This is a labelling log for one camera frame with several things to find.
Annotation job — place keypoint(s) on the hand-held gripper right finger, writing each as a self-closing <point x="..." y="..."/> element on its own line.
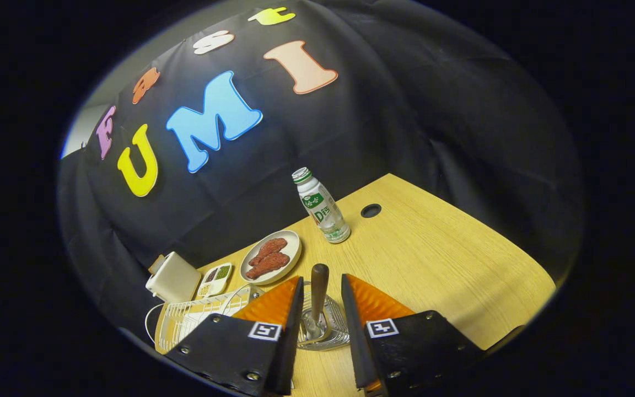
<point x="353" y="336"/>

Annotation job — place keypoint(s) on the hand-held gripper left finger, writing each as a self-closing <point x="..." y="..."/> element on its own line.
<point x="291" y="342"/>

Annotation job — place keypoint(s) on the white divided dish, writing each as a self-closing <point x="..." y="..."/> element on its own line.
<point x="215" y="285"/>

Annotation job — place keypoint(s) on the beige round plate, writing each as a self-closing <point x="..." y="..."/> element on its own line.
<point x="292" y="245"/>

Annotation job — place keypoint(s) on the brown meat piece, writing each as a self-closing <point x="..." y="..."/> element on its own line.
<point x="268" y="266"/>
<point x="270" y="249"/>

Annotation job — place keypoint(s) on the green mung beans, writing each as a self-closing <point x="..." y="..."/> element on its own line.
<point x="223" y="272"/>

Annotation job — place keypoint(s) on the yellow soybeans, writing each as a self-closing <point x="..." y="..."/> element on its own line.
<point x="204" y="289"/>

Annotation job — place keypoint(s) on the dark brown beans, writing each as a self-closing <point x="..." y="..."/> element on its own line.
<point x="211" y="275"/>

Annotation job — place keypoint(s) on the white drink bottle green label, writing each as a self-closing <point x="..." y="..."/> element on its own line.
<point x="323" y="209"/>

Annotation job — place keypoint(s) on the white toaster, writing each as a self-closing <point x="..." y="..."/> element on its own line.
<point x="174" y="281"/>

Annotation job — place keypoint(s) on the brown bread slice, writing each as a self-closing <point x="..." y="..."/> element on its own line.
<point x="156" y="263"/>

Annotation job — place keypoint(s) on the black backdrop cloth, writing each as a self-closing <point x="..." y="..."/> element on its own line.
<point x="405" y="110"/>

